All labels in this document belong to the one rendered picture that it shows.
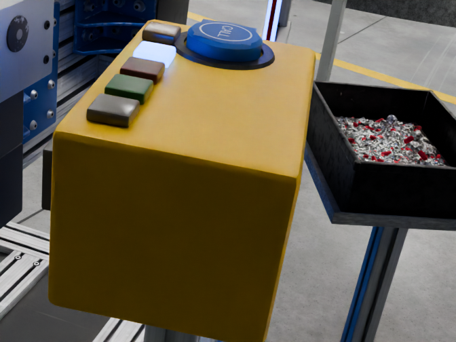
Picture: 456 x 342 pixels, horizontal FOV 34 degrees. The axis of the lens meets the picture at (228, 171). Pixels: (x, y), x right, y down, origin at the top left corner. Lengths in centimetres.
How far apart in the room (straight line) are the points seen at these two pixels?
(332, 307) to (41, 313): 82
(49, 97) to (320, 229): 140
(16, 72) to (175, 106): 42
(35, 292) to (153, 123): 129
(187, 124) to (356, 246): 198
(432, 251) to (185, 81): 205
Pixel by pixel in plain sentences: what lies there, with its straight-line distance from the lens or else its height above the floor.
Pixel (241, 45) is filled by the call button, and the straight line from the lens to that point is 38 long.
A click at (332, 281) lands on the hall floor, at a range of 209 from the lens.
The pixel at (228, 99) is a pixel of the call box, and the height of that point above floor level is 107.
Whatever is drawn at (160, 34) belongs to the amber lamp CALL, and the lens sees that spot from 39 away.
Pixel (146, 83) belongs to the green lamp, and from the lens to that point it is 33.
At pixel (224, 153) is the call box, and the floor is 107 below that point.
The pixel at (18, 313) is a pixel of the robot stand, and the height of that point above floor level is 21.
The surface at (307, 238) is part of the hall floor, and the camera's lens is 225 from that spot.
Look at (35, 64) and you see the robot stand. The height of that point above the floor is 92.
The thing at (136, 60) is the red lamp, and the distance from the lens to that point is 35.
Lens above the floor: 120
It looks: 28 degrees down
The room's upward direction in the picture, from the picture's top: 9 degrees clockwise
